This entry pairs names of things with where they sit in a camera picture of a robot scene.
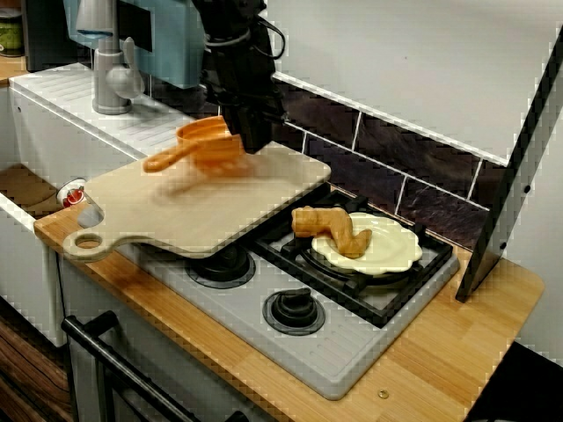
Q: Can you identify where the black oven door handle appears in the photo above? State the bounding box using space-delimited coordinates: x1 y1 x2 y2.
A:
60 310 252 422

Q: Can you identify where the black stove knob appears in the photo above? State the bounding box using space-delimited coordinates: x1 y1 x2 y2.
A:
184 245 257 290
262 287 327 338

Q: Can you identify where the wooden cutting board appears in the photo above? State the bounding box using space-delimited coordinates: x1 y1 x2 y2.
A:
61 140 333 264

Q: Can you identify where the tomato can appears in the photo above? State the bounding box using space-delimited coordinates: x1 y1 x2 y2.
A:
56 177 106 229

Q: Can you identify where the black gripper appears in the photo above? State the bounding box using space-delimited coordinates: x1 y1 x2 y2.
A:
202 65 287 155

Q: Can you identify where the black burner grate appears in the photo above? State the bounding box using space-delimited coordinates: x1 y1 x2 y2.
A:
252 193 454 329

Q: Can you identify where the white toy oven front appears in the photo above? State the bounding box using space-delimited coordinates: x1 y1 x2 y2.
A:
56 258 274 422

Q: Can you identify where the wooden table top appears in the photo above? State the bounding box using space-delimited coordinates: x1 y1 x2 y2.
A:
0 55 28 87

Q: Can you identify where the black box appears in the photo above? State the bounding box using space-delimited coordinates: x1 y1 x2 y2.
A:
21 0 71 71

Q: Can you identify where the green can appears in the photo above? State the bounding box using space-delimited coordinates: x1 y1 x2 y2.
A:
0 8 24 58

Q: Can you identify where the white toy sink unit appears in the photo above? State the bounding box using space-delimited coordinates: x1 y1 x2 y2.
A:
0 63 199 348

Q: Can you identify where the dark tile backsplash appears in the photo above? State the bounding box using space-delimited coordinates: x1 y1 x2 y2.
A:
270 72 507 254

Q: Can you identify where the orange toy frying pan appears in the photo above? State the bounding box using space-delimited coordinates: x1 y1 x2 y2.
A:
143 116 252 179

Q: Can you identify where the toy fried chicken piece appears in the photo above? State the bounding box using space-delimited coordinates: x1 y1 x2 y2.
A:
290 205 373 259

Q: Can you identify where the grey toy stove top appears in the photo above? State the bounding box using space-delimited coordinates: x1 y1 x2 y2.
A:
118 184 461 401

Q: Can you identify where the cream scalloped plate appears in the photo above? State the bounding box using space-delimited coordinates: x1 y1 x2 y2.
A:
311 210 424 277

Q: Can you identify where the wooden countertop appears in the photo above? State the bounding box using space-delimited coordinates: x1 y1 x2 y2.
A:
33 188 545 422

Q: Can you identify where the teal box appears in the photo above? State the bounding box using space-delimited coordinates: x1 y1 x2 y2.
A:
63 0 208 89

